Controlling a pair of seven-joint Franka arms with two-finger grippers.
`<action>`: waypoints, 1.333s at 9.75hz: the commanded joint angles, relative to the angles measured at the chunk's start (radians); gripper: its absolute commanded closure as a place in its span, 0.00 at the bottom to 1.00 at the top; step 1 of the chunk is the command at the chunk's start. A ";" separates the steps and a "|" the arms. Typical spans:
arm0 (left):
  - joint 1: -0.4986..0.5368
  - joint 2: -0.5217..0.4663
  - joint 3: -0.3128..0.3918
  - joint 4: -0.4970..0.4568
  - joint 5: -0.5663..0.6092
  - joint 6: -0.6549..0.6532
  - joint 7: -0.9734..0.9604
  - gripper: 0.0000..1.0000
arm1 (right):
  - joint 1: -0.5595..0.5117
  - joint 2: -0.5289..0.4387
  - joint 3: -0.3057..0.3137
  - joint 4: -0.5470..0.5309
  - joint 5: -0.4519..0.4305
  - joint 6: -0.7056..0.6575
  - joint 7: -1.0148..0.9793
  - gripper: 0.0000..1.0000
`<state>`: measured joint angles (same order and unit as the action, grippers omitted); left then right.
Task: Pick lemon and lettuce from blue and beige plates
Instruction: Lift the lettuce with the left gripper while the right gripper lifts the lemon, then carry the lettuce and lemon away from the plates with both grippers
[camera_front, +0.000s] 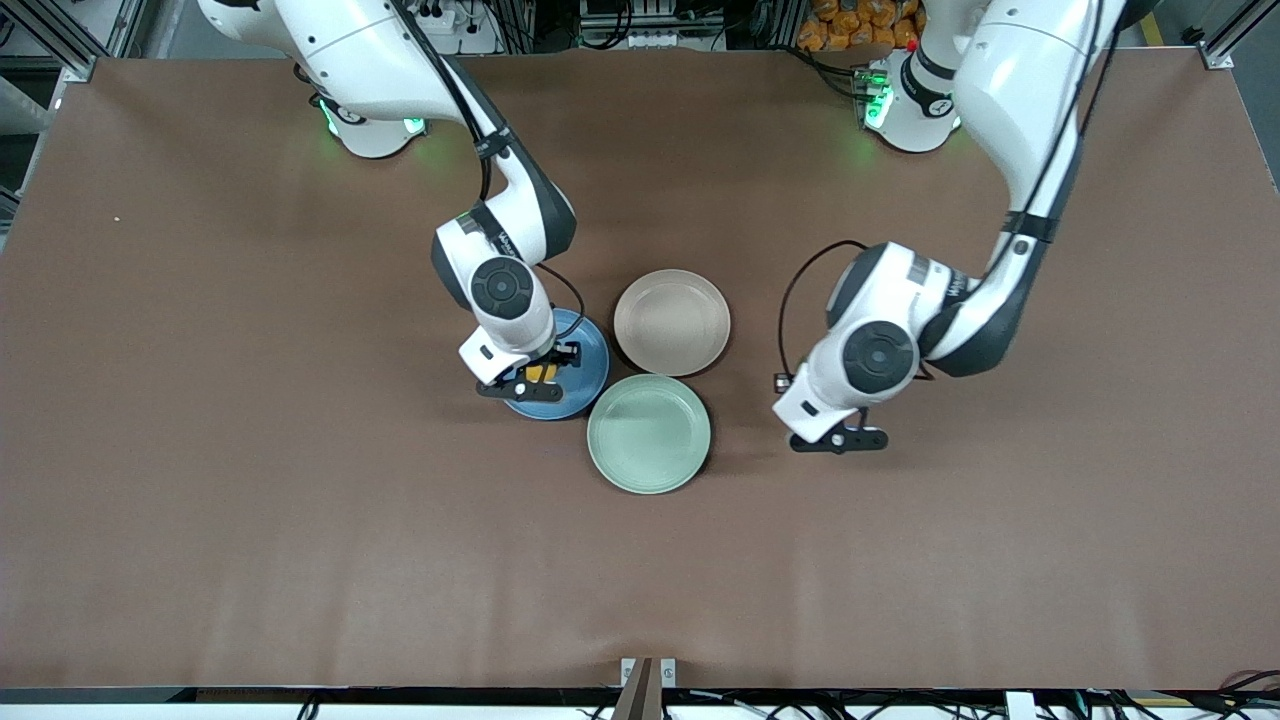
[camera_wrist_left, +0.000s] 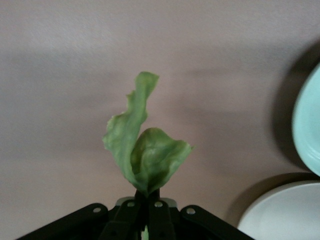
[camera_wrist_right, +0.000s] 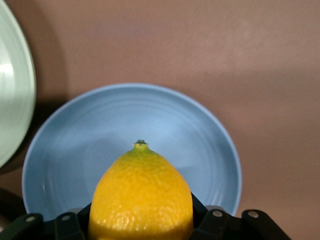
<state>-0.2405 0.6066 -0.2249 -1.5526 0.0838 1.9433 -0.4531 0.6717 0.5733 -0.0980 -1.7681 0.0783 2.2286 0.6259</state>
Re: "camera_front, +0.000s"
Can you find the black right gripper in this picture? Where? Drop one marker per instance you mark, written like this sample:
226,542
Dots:
553,357

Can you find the yellow lemon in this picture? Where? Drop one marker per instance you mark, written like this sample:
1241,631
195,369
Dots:
543,374

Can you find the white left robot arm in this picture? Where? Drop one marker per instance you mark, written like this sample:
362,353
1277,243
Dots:
880,355

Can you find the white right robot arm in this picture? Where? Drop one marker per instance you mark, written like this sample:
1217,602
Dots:
505,290

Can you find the blue plate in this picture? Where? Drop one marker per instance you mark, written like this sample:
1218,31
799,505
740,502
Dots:
590,375

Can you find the light green plate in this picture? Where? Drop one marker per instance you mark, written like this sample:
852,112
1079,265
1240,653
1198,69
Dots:
648,435

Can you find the beige plate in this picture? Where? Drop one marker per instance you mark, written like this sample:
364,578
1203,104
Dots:
672,322

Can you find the white power strip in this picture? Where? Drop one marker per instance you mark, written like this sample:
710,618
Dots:
455,25

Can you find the white electronics box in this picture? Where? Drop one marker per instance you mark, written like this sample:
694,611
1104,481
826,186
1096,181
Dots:
650,25

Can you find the bag of orange items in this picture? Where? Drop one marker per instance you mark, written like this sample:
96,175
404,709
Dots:
850,25

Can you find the metal table edge bracket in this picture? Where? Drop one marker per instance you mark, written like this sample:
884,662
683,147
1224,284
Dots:
648,685

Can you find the aluminium frame post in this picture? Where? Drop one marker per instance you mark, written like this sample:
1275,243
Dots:
1235,35
60,40

